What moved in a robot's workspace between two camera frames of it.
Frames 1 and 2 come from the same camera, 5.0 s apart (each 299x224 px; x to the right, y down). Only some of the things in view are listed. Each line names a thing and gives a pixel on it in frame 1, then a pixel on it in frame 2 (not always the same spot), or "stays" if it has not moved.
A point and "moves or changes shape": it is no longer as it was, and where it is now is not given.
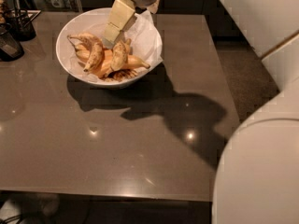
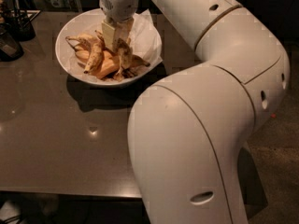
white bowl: x=93 y=22 stays
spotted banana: x=120 y=55 moves or changes shape
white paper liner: x=145 y=38 stays
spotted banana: x=89 y=49 stays
